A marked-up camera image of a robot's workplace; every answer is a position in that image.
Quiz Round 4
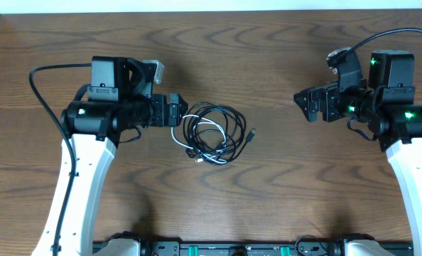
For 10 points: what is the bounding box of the white usb cable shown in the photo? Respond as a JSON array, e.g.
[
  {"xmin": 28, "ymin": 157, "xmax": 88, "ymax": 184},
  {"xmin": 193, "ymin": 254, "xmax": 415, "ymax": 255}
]
[{"xmin": 171, "ymin": 114, "xmax": 228, "ymax": 165}]

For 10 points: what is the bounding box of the black usb cable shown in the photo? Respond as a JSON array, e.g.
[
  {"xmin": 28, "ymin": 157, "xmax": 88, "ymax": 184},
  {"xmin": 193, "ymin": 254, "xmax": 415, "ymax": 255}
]
[{"xmin": 181, "ymin": 102, "xmax": 257, "ymax": 166}]

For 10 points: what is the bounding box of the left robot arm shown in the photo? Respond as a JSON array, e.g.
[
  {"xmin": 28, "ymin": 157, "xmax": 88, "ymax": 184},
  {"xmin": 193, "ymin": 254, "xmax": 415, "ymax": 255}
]
[{"xmin": 33, "ymin": 56, "xmax": 188, "ymax": 255}]

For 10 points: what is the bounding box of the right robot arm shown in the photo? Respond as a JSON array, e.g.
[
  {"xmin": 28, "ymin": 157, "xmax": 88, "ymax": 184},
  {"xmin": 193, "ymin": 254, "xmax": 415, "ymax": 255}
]
[{"xmin": 293, "ymin": 48, "xmax": 422, "ymax": 255}]

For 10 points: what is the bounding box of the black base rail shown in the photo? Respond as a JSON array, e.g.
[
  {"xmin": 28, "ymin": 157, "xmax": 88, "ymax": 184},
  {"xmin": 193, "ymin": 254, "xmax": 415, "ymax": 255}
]
[{"xmin": 92, "ymin": 240, "xmax": 414, "ymax": 256}]

